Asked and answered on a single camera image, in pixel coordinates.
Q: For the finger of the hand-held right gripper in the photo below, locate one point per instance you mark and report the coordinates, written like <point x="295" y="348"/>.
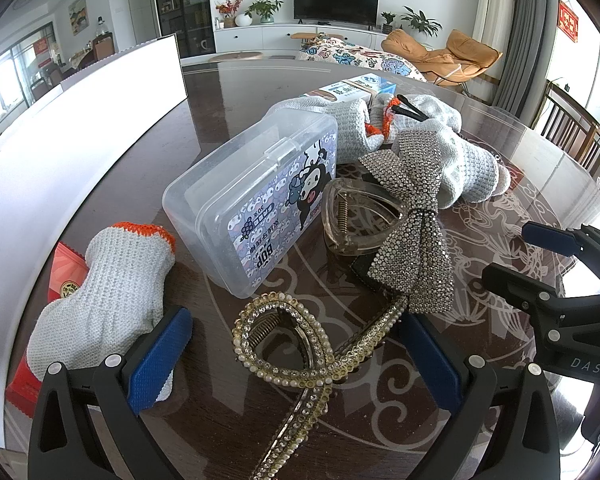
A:
<point x="520" y="287"/>
<point x="550" y="237"/>

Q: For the large leafy potted plant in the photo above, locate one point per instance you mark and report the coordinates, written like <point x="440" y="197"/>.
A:
<point x="420" y="22"/>

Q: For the red packet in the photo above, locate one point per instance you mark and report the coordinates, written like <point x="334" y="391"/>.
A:
<point x="62" y="280"/>

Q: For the white television cabinet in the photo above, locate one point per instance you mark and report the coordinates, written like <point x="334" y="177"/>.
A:
<point x="270" y="37"/>

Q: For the white cardboard container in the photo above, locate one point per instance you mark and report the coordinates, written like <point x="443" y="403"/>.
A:
<point x="80" y="135"/>

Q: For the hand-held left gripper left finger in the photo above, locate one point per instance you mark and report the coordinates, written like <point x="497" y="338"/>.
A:
<point x="160" y="355"/>

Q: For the small wooden bench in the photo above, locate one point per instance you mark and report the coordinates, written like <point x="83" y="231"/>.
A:
<point x="320" y="36"/>

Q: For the grey curtain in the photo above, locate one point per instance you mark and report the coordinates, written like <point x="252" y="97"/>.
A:
<point x="525" y="35"/>

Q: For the pearl beaded hair claw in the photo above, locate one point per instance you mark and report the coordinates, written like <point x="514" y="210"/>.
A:
<point x="300" y="410"/>

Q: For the framed wall painting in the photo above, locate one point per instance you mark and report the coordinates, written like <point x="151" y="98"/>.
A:
<point x="78" y="14"/>

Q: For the printed blanket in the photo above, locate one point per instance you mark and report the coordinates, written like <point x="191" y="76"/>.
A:
<point x="360" y="60"/>

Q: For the black television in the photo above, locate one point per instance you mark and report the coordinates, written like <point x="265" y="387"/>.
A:
<point x="335" y="2"/>

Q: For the red flower arrangement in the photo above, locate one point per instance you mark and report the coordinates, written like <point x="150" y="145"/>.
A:
<point x="227" y="10"/>

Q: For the pearl rhinestone hair claw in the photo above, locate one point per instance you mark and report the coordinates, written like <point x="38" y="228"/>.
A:
<point x="275" y="302"/>

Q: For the green potted plant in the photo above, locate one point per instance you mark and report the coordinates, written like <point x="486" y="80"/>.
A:
<point x="262" y="10"/>

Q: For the rhinestone bow hair clip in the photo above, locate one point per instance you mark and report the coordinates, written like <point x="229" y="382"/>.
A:
<point x="415" y="260"/>

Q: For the white round vase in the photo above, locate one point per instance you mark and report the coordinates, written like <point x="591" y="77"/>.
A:
<point x="242" y="20"/>

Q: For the clear plastic box cartoon label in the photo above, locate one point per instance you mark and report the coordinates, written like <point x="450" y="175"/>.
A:
<point x="240" y="185"/>

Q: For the dark glass cabinet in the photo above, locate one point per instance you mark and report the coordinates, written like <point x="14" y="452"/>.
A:
<point x="182" y="5"/>

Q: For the clear triangular hair claw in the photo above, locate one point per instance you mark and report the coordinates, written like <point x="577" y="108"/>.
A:
<point x="340" y="230"/>

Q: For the orange lounge chair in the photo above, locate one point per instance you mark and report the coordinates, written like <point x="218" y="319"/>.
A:
<point x="460" y="55"/>

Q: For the red wall hanging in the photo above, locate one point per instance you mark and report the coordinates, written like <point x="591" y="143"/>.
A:
<point x="568" y="20"/>

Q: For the small potted plant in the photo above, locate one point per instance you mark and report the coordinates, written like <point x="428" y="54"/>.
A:
<point x="387" y="20"/>

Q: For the white standing air conditioner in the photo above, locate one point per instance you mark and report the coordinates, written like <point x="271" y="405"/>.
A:
<point x="495" y="10"/>

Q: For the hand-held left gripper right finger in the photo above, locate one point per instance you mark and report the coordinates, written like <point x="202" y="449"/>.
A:
<point x="430" y="355"/>

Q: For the black hair clip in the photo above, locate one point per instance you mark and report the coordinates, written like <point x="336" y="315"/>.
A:
<point x="412" y="107"/>

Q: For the blue white carton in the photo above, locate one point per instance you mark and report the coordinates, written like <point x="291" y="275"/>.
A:
<point x="365" y="85"/>

